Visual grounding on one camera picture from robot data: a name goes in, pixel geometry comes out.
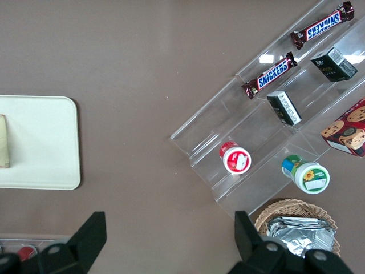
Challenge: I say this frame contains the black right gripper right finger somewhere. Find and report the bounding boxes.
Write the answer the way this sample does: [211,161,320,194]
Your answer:
[228,210,358,274]

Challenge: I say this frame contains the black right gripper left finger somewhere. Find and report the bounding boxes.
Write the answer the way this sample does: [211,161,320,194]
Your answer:
[0,211,108,274]

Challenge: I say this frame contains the triangular sandwich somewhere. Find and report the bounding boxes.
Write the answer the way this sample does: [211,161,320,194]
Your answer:
[0,114,12,170]

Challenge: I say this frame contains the light tan wicker basket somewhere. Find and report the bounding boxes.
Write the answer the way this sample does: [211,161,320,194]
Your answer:
[253,198,342,259]

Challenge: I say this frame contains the cream rectangular tray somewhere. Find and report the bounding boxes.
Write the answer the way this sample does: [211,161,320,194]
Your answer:
[0,95,82,191]

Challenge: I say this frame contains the clear acrylic bottle rack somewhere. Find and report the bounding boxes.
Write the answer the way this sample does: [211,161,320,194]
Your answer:
[0,233,70,259]

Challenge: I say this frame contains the stacked foil containers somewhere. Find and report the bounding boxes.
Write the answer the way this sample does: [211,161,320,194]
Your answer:
[266,216,335,259]

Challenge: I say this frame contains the red cola bottle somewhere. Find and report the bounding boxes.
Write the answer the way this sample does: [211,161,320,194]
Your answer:
[16,246,38,262]

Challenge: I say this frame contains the red lidded snack cup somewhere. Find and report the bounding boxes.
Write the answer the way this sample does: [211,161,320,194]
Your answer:
[218,140,253,175]

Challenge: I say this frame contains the green lidded snack cup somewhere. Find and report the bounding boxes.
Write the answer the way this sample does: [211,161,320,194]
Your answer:
[281,154,332,195]

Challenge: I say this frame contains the clear acrylic stepped shelf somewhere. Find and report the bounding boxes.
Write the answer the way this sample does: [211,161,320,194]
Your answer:
[169,0,365,221]

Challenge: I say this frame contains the small dark green box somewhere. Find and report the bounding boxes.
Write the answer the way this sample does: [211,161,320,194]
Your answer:
[266,90,303,127]
[310,46,359,84]

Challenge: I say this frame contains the red chocolate cookie box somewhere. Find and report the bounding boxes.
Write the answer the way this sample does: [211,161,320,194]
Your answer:
[320,98,365,158]

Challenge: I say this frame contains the brown Snickers bar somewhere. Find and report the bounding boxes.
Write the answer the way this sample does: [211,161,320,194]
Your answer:
[290,1,355,51]
[241,51,299,100]

